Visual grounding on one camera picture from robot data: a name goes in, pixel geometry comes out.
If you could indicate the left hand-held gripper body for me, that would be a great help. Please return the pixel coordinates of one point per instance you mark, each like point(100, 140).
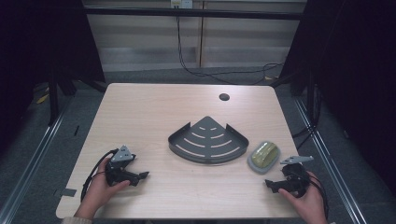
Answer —
point(116, 174)

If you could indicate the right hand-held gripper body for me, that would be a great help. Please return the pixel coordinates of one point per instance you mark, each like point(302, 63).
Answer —
point(295, 180)

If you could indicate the person's left hand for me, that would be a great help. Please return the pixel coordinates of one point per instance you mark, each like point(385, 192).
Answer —
point(98, 189)

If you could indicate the person's right hand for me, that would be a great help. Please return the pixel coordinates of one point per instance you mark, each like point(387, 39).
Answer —
point(311, 205)

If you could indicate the yellow-green soap bar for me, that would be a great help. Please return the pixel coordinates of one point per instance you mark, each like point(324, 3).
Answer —
point(264, 154)

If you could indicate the grey tape patch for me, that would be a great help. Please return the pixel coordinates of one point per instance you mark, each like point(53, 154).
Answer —
point(68, 192)

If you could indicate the beige sleeve cuff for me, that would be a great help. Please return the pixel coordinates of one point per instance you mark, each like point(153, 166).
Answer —
point(76, 220)

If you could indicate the dark grey corner shelf rack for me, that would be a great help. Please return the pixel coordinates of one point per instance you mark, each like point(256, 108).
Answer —
point(208, 146)

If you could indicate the black metal stand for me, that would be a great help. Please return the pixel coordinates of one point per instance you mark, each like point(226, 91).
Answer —
point(53, 99)
point(312, 102)

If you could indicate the black table grommet hole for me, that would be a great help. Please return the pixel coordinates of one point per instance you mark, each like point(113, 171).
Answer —
point(224, 96)

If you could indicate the yellow scrap on floor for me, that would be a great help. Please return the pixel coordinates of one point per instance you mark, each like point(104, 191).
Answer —
point(42, 98)

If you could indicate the black curtain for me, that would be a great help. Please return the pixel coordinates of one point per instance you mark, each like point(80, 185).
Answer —
point(40, 40)
point(355, 77)

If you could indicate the black horizontal metal bar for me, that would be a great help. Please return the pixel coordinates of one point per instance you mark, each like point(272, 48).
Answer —
point(193, 13)

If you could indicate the metal floor rail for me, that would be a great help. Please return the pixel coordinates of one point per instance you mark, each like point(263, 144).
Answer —
point(330, 155)
point(29, 161)

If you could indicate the white wall socket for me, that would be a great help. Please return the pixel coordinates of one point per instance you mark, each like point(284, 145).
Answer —
point(181, 3)

